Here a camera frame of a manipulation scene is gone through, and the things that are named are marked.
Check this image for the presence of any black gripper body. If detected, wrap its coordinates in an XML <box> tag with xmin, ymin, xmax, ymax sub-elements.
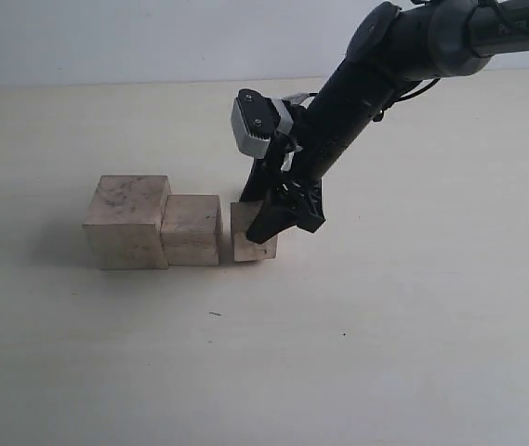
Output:
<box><xmin>263</xmin><ymin>129</ymin><xmax>343</xmax><ymax>190</ymax></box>

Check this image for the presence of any third largest wooden cube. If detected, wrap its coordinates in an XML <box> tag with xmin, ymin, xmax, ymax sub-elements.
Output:
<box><xmin>231</xmin><ymin>202</ymin><xmax>278</xmax><ymax>263</ymax></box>

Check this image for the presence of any second largest wooden cube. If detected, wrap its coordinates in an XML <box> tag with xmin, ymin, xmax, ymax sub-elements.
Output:
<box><xmin>161</xmin><ymin>194</ymin><xmax>222</xmax><ymax>267</ymax></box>

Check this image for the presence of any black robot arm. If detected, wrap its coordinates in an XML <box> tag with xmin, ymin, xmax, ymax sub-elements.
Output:
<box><xmin>231</xmin><ymin>1</ymin><xmax>529</xmax><ymax>244</ymax></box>

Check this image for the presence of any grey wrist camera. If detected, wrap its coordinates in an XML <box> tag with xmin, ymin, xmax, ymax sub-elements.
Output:
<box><xmin>231</xmin><ymin>88</ymin><xmax>294</xmax><ymax>160</ymax></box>

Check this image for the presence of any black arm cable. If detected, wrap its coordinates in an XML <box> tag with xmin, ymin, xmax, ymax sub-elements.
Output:
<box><xmin>375</xmin><ymin>0</ymin><xmax>529</xmax><ymax>123</ymax></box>

